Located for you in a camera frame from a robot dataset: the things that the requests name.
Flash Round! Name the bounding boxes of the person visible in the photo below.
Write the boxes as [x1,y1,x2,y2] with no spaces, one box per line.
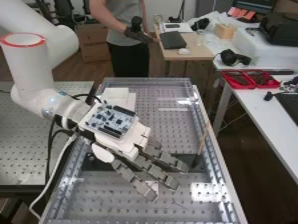
[87,0,157,78]

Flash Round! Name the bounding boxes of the wooden desk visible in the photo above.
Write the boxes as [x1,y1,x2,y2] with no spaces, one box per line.
[151,23,218,88]

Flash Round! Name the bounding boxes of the thin stick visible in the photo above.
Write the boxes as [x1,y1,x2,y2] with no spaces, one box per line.
[192,121,212,168]

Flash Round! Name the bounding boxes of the cardboard box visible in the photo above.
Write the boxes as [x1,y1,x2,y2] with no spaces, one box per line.
[75,23,111,63]

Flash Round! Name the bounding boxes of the clear box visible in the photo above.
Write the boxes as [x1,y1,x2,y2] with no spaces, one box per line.
[38,77,248,224]

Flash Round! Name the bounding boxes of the white desk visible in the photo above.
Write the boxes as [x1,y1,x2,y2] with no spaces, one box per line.
[190,11,298,188]

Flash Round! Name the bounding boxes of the black plate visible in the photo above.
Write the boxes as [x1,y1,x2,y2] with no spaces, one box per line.
[81,151,210,173]

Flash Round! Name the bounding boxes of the black case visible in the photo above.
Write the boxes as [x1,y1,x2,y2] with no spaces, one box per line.
[258,12,298,47]

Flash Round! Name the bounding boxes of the small white box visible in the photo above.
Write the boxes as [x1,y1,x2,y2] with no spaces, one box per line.
[99,87,138,111]

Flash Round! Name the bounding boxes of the small wooden box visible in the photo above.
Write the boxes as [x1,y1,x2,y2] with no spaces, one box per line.
[214,23,236,40]

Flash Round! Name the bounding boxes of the black keyboard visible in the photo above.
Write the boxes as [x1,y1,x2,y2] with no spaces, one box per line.
[158,30,188,50]
[274,93,298,126]

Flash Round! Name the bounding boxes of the white mouse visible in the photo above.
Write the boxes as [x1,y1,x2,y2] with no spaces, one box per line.
[177,47,192,56]

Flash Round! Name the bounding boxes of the black headphones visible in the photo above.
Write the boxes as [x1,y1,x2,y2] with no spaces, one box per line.
[219,48,252,67]

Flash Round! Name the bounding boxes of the red tray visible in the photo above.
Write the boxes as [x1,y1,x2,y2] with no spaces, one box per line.
[244,69,282,89]
[219,70,258,90]

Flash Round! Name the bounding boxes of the black cable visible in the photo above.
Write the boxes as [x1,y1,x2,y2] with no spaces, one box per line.
[43,118,77,184]
[70,93,103,105]

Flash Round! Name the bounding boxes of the white cable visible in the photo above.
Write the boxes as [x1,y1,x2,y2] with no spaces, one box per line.
[28,134,78,221]

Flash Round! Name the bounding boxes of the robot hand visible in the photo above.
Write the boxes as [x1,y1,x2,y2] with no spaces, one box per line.
[77,103,191,203]

